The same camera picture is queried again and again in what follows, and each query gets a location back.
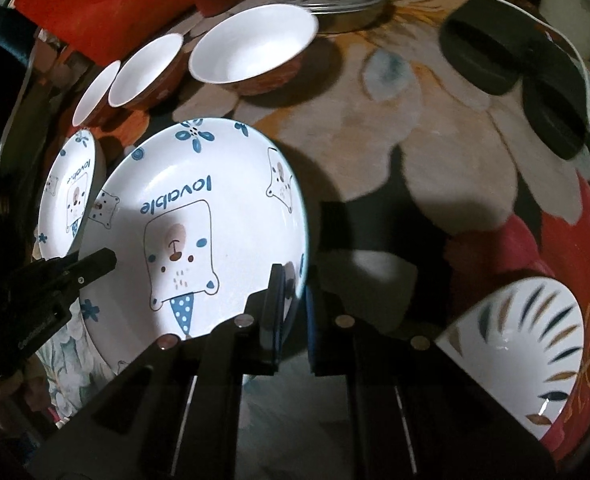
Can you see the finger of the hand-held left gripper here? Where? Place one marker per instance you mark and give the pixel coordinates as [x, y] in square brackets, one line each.
[95, 262]

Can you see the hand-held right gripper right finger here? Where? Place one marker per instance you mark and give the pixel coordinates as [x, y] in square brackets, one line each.
[314, 330]

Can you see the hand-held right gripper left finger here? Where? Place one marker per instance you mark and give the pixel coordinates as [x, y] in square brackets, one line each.
[276, 305]

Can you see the large bear print plate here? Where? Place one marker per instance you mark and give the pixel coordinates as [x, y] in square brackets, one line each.
[185, 185]

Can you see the red bowl white inside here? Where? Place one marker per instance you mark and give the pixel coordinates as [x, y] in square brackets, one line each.
[252, 42]
[94, 94]
[145, 71]

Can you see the small bear print plate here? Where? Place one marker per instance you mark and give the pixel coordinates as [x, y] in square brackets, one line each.
[70, 180]

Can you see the floral printed tablecloth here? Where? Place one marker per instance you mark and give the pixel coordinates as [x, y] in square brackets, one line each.
[425, 160]

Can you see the leaf pattern white bowl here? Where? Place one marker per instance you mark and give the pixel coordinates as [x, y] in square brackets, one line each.
[515, 360]

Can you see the dark teal cloth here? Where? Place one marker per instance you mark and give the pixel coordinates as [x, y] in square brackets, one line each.
[5, 30]

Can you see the red bag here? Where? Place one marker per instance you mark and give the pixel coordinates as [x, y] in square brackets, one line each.
[100, 5]

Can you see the black slipper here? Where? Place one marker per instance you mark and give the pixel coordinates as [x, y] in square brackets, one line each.
[500, 45]
[557, 115]

